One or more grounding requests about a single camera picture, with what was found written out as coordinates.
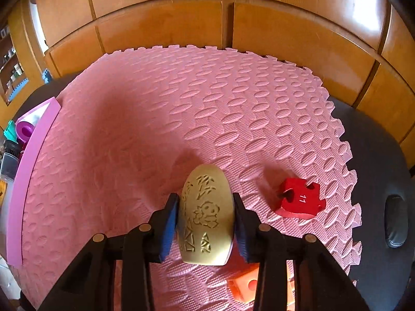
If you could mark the red wooden puzzle piece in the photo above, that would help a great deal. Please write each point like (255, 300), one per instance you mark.
(300, 199)

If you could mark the teal plastic toy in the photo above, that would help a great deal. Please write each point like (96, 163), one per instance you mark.
(10, 131)

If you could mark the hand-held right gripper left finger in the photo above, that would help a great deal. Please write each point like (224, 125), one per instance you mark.
(169, 226)

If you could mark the yellow embossed oval block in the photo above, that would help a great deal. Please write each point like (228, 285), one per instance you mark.
(207, 213)

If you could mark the small blue item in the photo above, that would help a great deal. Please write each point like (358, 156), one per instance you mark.
(47, 76)

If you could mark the orange cheese toy wedge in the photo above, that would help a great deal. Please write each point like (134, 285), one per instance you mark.
(243, 285)

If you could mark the pink storage box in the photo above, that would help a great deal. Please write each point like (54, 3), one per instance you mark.
(30, 168)

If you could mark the wooden glass-door cabinet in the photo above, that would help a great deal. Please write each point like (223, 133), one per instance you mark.
(19, 58)

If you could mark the pink foam puzzle mat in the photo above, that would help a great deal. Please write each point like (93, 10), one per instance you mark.
(146, 129)

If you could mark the clear plastic container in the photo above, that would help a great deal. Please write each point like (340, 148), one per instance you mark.
(8, 167)

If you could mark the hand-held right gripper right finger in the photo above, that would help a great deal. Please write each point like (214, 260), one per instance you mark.
(241, 233)

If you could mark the purple plastic bowl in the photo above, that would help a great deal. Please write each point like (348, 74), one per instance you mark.
(25, 130)

